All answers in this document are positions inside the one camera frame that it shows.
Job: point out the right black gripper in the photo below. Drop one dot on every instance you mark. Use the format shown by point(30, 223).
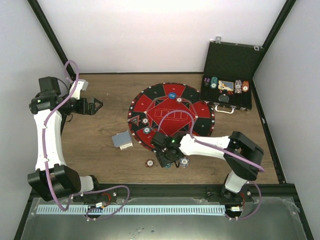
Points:
point(163, 161)

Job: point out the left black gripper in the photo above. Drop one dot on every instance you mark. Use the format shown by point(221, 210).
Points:
point(91, 111)

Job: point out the red poker chip stack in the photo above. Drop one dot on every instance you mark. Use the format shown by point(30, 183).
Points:
point(149, 163)

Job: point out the blue round blind button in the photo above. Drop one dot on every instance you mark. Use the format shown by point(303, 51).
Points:
point(172, 95)

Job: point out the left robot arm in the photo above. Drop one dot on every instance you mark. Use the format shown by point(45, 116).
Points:
point(50, 110)

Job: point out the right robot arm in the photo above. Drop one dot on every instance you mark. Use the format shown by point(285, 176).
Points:
point(243, 156)

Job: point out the round red black poker mat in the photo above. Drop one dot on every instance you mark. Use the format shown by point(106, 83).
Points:
point(167, 116)

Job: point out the white card deck box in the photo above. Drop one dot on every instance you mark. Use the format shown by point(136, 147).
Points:
point(125, 146)

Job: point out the black round button in case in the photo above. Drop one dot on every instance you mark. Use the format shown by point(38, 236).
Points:
point(224, 98)

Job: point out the purple chips in case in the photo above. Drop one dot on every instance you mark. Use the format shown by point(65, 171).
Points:
point(206, 82)

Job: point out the teal chips in case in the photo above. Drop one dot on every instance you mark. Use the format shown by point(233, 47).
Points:
point(214, 82)

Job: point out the card box in case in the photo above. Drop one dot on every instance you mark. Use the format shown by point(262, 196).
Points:
point(225, 85)

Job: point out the black poker chip case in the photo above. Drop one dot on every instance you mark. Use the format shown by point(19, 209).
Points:
point(230, 62)

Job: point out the grey chips in case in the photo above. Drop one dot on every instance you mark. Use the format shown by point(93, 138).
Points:
point(238, 87)

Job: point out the orange chips in case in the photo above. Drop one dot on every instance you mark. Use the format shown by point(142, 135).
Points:
point(245, 86)

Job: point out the light blue slotted rail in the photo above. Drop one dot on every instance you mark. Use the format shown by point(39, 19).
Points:
point(202, 210)

